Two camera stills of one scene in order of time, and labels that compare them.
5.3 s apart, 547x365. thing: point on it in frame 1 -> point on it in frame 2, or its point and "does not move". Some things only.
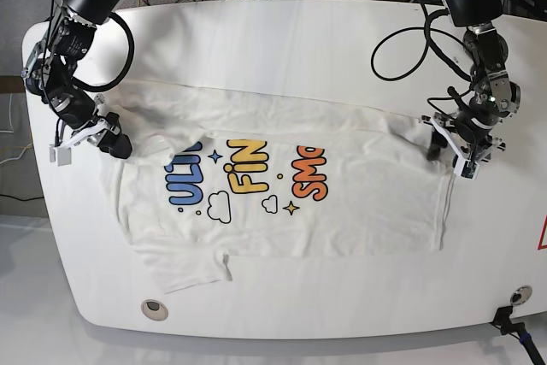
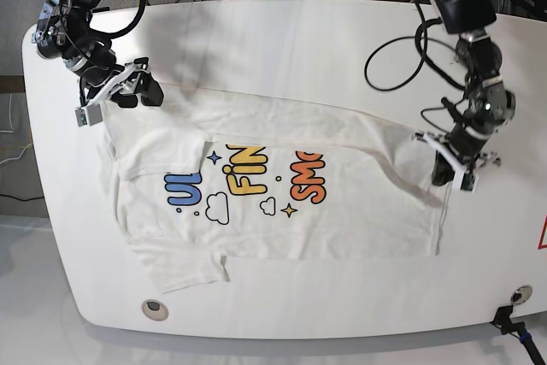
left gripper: (93, 131) -> (124, 81)
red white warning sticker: (542, 244) does not move
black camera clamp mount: (503, 319) does not move
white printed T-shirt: (219, 173) does not move
